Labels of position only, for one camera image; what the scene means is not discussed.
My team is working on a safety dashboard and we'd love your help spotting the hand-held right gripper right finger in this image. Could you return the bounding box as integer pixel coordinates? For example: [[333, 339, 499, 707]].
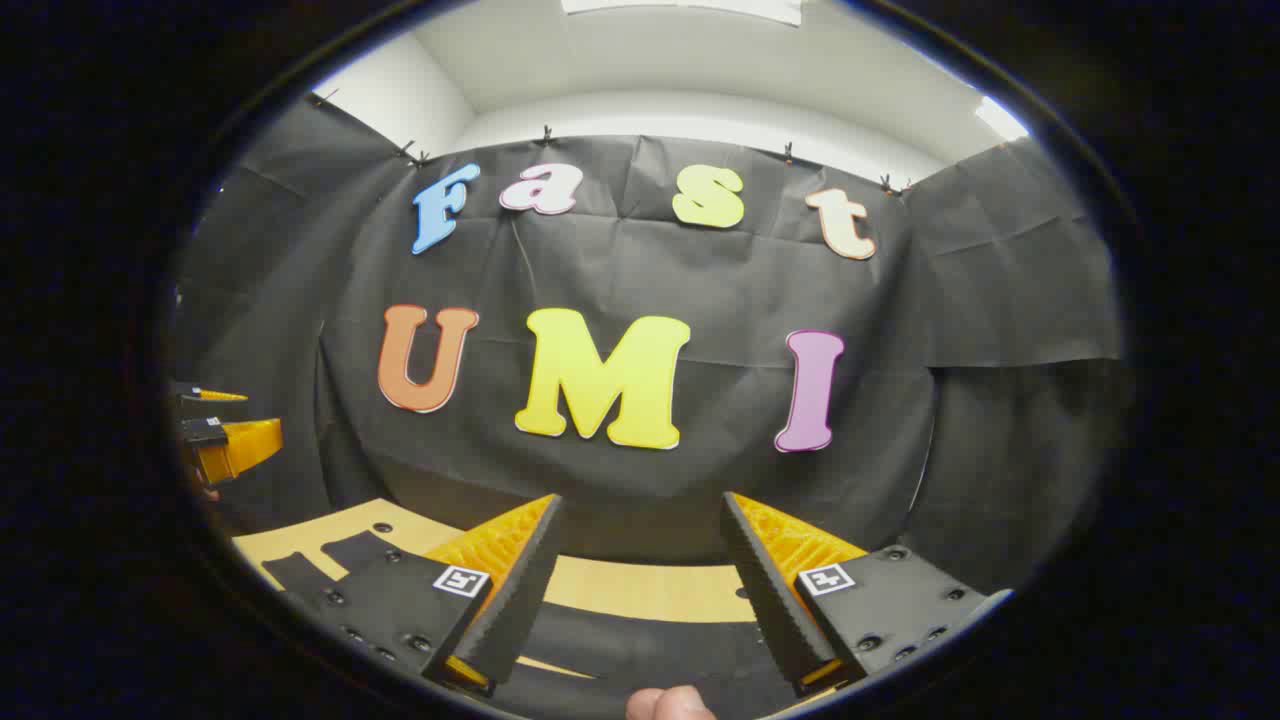
[[720, 492, 1013, 698]]

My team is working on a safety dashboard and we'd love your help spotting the black backdrop cloth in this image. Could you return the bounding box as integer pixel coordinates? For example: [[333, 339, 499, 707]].
[[170, 95, 1126, 596]]

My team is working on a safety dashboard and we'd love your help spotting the ceiling light panel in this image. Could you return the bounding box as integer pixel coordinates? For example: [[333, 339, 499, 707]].
[[975, 95, 1031, 142], [560, 0, 806, 27]]

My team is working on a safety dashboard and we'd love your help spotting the row of black cloth clips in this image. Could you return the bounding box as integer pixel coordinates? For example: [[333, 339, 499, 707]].
[[310, 88, 916, 196]]

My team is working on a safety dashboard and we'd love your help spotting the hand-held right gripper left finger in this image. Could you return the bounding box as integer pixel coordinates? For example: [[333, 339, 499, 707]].
[[283, 494, 564, 698]]

